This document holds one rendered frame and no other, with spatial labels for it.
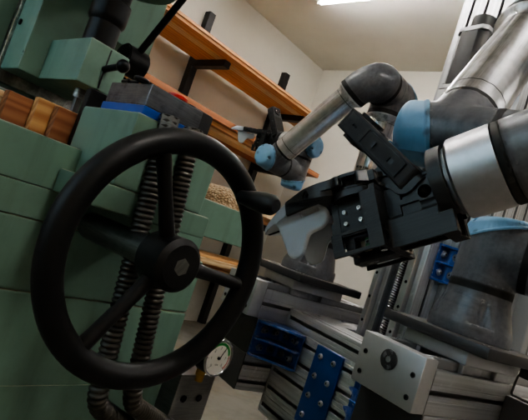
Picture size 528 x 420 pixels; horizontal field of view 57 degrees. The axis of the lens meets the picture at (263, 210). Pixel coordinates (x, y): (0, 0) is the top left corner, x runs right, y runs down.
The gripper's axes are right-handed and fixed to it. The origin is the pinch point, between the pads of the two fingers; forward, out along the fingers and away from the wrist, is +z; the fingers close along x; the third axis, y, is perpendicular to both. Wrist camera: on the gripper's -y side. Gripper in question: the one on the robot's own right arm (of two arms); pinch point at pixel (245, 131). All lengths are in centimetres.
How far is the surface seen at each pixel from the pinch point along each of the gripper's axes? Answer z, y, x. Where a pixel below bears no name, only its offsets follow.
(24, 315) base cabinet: -74, 42, -100
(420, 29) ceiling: 48, -121, 194
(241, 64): 128, -63, 103
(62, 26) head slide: -49, 1, -94
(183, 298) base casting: -74, 41, -75
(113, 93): -74, 13, -95
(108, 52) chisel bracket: -63, 5, -91
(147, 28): -40, -7, -73
